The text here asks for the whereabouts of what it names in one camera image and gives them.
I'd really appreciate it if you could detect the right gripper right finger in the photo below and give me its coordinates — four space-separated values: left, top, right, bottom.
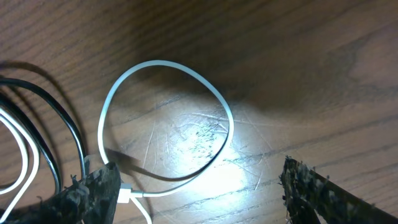
279 156 397 224

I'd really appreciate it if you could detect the white USB cable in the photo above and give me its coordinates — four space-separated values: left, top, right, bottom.
0 60 235 224

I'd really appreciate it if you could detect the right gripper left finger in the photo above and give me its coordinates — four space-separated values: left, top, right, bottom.
5 162 121 224

